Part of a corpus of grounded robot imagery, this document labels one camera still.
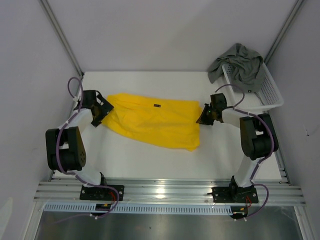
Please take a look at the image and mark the yellow shorts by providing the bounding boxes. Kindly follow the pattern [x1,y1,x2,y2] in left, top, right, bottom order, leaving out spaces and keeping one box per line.
[102,93,201,152]

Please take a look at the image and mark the grey shorts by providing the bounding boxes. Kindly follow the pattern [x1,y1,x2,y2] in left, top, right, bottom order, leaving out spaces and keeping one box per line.
[207,43,264,93]

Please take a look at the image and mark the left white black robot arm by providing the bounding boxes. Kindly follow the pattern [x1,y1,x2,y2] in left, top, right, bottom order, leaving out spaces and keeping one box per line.
[45,90,114,200]

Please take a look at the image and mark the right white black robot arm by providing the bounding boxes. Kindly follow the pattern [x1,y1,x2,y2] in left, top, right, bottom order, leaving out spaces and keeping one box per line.
[196,93,279,203]

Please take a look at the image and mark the white plastic basket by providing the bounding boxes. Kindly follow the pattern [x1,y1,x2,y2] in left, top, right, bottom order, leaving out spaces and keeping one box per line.
[222,63,284,113]

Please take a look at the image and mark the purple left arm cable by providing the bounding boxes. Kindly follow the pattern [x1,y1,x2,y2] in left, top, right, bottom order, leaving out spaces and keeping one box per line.
[53,77,121,224]

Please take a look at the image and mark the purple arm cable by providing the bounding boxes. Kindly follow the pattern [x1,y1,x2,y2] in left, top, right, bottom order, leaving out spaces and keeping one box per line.
[215,84,275,222]
[53,77,121,224]

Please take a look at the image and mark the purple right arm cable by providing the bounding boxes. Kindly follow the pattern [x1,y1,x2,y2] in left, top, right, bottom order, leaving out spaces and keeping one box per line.
[215,84,275,222]

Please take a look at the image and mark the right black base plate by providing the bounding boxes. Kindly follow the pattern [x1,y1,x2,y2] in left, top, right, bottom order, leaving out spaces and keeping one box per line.
[208,186,259,204]

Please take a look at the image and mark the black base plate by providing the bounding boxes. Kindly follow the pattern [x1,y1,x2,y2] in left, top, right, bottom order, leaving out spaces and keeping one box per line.
[208,186,259,204]
[79,185,125,202]

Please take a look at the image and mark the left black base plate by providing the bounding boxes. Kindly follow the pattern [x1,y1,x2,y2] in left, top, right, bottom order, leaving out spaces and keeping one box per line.
[79,185,125,202]

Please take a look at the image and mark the right aluminium frame post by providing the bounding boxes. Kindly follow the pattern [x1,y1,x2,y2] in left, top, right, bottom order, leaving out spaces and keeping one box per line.
[264,0,307,65]

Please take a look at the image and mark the aluminium frame post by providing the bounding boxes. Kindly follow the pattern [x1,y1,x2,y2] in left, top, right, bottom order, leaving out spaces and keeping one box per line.
[264,0,307,65]
[38,0,84,77]

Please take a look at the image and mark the left aluminium frame post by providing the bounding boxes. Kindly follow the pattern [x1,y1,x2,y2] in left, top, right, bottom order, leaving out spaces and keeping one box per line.
[38,0,84,77]

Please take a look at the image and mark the aluminium mounting rail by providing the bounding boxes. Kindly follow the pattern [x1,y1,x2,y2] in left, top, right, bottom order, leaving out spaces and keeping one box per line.
[33,177,306,206]

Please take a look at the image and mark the white slotted cable duct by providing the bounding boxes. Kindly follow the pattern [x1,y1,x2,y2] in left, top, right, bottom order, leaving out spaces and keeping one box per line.
[43,202,232,216]

